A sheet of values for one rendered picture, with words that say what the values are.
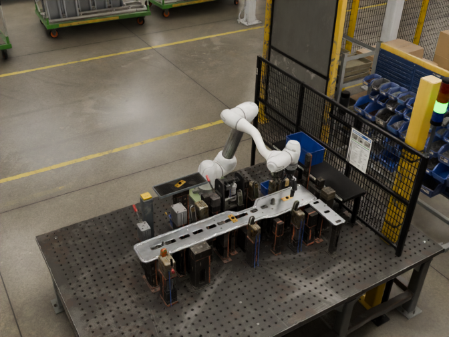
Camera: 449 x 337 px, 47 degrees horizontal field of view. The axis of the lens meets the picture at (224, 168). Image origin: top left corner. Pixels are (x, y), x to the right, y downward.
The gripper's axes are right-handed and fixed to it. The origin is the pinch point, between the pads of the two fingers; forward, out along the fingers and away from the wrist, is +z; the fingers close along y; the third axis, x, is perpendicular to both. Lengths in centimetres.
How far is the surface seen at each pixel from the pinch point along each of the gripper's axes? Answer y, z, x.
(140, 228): -15, 2, -108
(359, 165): 14, -12, 55
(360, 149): 11, -25, 55
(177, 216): -12, -1, -83
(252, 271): 26, 37, -45
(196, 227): -4, 7, -72
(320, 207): 20.8, 6.8, 14.6
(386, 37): -243, 28, 355
